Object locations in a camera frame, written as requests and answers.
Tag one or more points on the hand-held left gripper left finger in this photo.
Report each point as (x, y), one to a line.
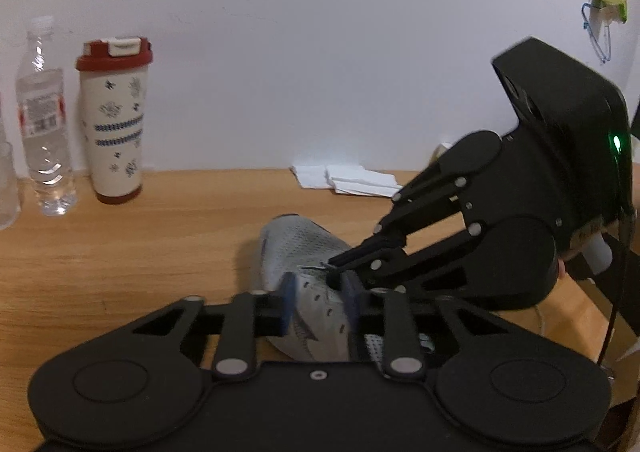
(287, 306)

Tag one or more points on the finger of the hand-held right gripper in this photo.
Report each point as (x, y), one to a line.
(430, 259)
(425, 202)

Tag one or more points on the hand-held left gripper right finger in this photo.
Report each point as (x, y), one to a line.
(351, 306)

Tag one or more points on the grey shoelace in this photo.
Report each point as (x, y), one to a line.
(324, 265)

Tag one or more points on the grey and blue sneaker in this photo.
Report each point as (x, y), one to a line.
(300, 242)

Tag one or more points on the white folded tissue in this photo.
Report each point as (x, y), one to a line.
(350, 179)

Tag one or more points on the red-lidded patterned tumbler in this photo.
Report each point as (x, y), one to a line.
(117, 132)

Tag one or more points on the white-label water bottle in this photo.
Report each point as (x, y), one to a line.
(47, 132)

